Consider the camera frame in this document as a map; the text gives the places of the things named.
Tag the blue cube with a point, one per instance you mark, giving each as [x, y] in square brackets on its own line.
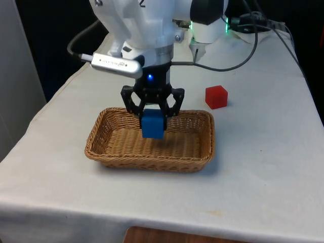
[153, 125]

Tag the wicker basket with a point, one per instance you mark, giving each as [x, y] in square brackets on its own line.
[152, 149]

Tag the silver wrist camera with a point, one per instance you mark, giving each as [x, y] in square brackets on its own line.
[114, 64]

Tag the red cube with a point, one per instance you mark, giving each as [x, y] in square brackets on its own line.
[216, 97]

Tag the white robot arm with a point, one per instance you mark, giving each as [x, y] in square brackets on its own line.
[141, 22]

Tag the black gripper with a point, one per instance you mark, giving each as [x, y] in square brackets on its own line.
[157, 78]

